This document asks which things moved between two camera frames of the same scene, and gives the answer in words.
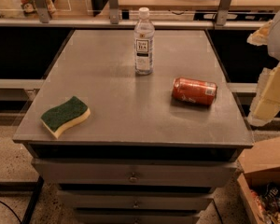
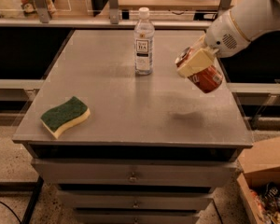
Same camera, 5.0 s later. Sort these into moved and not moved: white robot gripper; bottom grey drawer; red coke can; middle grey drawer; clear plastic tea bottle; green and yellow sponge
Moved: red coke can; white robot gripper
Not moved: clear plastic tea bottle; bottom grey drawer; middle grey drawer; green and yellow sponge
